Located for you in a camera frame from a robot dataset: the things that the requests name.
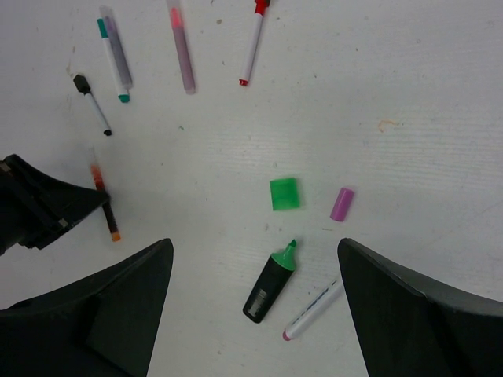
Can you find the green highlighter cap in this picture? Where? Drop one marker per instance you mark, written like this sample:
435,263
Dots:
285,194

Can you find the pink marker cap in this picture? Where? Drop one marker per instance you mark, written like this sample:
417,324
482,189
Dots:
342,205

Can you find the red white marker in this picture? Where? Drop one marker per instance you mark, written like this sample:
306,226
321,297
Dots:
246,72

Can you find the pink white marker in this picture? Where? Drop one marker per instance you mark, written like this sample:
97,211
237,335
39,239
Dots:
313,310

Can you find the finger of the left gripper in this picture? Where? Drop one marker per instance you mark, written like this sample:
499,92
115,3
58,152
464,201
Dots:
37,209

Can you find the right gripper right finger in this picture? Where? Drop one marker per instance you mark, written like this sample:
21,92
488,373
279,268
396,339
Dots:
409,324

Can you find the teal white marker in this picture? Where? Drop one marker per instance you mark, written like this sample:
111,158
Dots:
122,92

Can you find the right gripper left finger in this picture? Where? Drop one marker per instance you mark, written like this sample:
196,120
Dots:
102,325

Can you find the green black highlighter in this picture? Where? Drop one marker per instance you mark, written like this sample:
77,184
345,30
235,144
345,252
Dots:
277,271

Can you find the pink clear pen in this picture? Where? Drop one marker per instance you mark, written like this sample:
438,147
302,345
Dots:
178,28

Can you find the black white marker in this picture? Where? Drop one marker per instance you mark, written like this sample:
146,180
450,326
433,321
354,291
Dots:
83,87

